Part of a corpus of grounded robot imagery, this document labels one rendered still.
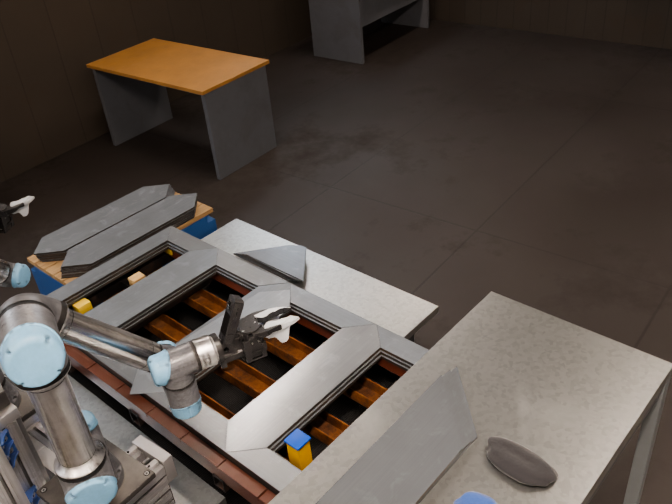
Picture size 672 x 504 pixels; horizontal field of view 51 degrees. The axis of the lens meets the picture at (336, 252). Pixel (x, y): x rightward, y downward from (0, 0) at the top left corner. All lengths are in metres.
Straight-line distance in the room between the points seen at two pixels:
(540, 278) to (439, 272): 0.59
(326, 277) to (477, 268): 1.52
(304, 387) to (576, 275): 2.34
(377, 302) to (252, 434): 0.86
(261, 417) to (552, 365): 0.92
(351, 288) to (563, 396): 1.17
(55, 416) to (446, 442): 0.96
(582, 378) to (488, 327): 0.33
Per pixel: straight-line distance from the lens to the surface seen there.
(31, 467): 2.17
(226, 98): 5.47
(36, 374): 1.55
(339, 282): 3.01
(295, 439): 2.22
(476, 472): 1.91
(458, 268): 4.35
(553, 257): 4.50
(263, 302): 2.79
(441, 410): 2.01
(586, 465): 1.96
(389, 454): 1.91
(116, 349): 1.75
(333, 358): 2.50
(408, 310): 2.84
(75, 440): 1.72
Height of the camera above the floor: 2.54
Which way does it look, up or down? 34 degrees down
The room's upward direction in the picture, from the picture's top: 6 degrees counter-clockwise
